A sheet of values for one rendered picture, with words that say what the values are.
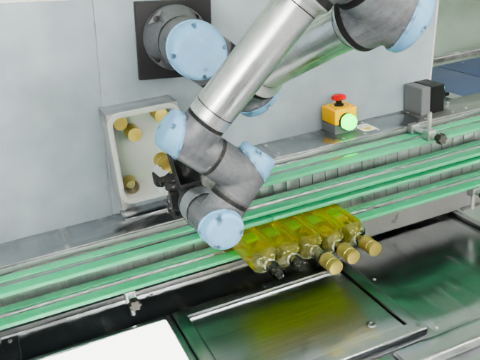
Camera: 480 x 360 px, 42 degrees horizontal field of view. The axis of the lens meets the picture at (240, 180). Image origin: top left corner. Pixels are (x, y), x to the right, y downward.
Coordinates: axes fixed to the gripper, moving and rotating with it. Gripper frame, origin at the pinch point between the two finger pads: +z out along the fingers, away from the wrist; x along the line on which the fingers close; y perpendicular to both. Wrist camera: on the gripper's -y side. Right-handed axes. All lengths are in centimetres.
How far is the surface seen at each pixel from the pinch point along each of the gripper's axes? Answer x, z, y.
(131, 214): -7.6, 12.9, 15.7
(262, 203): 22.5, 0.5, 17.2
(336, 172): 45.8, 3.8, 16.5
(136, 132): -2.9, 10.6, -5.4
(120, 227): -11.7, 8.3, 16.0
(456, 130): 80, -3, 11
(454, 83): 112, 35, 13
